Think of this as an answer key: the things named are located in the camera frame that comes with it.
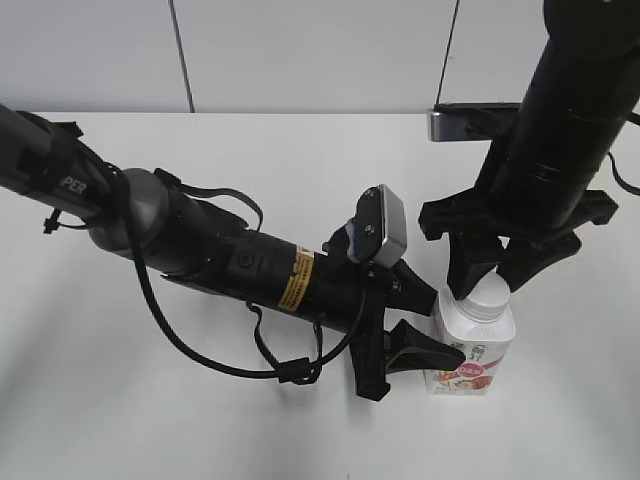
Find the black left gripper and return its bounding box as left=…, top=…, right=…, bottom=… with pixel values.
left=309, top=227, right=466, bottom=401

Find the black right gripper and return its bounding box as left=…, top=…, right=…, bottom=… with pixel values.
left=419, top=185, right=618, bottom=300

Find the white plastic screw cap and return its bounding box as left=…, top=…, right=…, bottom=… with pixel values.
left=457, top=271, right=510, bottom=322

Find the white yili changqing yogurt bottle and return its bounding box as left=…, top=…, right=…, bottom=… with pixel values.
left=424, top=288, right=516, bottom=396

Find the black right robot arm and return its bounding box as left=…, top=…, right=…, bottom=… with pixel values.
left=419, top=0, right=639, bottom=299

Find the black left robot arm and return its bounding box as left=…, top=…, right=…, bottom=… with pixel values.
left=1, top=108, right=465, bottom=401

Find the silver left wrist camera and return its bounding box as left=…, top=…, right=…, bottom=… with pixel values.
left=348, top=184, right=407, bottom=269

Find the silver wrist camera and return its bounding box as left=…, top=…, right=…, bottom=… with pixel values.
left=348, top=184, right=407, bottom=269
left=428, top=102, right=520, bottom=143

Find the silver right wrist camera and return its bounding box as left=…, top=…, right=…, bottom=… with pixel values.
left=428, top=102, right=520, bottom=143

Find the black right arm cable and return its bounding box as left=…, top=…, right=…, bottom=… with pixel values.
left=604, top=112, right=640, bottom=196

